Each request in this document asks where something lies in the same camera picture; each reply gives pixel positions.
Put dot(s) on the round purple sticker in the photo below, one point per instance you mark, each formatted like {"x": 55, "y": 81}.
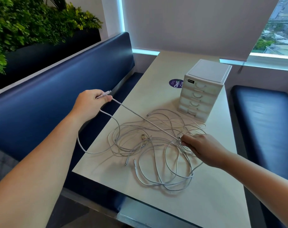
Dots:
{"x": 175, "y": 83}

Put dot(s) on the person's left forearm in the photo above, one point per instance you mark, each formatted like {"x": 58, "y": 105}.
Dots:
{"x": 34, "y": 175}

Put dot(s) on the blue padded bench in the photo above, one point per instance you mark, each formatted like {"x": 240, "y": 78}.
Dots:
{"x": 39, "y": 104}
{"x": 265, "y": 123}

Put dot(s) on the white roller blind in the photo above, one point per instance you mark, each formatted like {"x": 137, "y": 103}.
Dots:
{"x": 193, "y": 21}

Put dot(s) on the white mini drawer cabinet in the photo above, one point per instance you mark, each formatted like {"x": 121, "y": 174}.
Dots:
{"x": 208, "y": 71}

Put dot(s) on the person's right forearm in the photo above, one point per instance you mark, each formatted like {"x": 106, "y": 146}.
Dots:
{"x": 265, "y": 185}

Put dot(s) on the person's right hand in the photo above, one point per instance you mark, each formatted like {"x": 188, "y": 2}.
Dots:
{"x": 205, "y": 149}

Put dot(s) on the white table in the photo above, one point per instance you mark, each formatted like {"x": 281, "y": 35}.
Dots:
{"x": 158, "y": 68}

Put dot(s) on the green leafy plants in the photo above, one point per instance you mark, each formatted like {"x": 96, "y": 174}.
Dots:
{"x": 27, "y": 21}

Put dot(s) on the person's left hand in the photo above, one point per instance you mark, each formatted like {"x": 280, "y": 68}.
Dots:
{"x": 89, "y": 104}

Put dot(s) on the black planter box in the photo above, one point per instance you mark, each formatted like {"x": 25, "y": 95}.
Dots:
{"x": 39, "y": 59}

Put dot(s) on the glass window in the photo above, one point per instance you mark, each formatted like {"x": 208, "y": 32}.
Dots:
{"x": 276, "y": 33}

